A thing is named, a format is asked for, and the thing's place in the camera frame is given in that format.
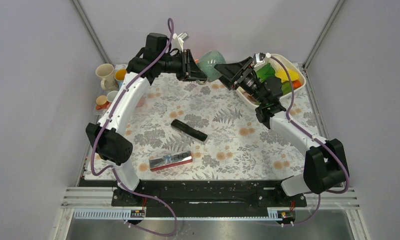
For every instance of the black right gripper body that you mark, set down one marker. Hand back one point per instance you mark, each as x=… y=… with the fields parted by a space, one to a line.
x=243 y=78

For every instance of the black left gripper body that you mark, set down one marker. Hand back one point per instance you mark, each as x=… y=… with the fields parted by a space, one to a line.
x=180 y=65

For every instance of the green ceramic mug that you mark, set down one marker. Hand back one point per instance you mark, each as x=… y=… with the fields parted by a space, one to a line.
x=207 y=63

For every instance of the cream ceramic mug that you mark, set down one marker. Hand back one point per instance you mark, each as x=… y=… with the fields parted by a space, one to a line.
x=105 y=72

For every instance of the salmon pink printed mug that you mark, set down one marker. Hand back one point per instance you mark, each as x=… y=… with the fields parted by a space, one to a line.
x=111 y=97

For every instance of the small orange cup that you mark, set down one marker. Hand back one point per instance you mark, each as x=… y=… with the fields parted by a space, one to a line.
x=101 y=102

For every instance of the light pink mug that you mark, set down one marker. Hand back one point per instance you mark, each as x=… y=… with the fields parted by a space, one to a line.
x=141 y=102

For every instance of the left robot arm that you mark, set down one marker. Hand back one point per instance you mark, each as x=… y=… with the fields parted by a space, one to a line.
x=106 y=136

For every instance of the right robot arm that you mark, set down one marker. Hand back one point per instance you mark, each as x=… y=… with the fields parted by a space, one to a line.
x=325 y=166

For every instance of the white plastic basin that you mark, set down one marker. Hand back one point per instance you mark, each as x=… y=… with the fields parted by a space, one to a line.
x=297 y=77

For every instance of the orange toy carrot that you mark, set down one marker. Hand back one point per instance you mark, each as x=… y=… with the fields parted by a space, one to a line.
x=296 y=84

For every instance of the black rectangular box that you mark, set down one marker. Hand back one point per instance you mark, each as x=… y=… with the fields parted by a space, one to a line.
x=189 y=131

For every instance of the floral tablecloth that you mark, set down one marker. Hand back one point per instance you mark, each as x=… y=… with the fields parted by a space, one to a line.
x=238 y=146

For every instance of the silver red stapler box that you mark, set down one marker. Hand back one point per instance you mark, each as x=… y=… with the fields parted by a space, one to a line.
x=170 y=160

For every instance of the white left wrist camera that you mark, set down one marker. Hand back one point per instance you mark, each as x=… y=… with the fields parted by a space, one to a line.
x=179 y=39

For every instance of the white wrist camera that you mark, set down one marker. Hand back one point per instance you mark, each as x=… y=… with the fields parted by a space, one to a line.
x=261 y=58
x=179 y=39

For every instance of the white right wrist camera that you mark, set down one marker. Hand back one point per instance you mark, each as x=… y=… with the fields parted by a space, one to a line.
x=261 y=58

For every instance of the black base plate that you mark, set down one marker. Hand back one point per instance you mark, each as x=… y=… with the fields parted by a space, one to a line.
x=207 y=199

